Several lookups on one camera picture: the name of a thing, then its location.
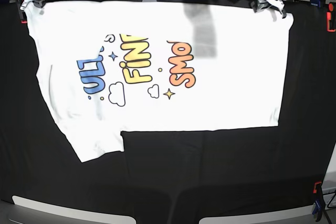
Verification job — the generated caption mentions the white printed t-shirt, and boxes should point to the white printed t-shirt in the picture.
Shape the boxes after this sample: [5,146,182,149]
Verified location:
[25,1,294,162]

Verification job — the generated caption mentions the red black clamp far left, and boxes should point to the red black clamp far left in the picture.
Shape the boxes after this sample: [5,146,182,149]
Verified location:
[15,0,27,24]

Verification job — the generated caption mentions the red clamp far right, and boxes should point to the red clamp far right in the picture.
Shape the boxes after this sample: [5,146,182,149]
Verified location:
[327,2,336,32]

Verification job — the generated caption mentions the red blue clamp near right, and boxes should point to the red blue clamp near right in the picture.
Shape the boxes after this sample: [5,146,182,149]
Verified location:
[312,181,325,222]

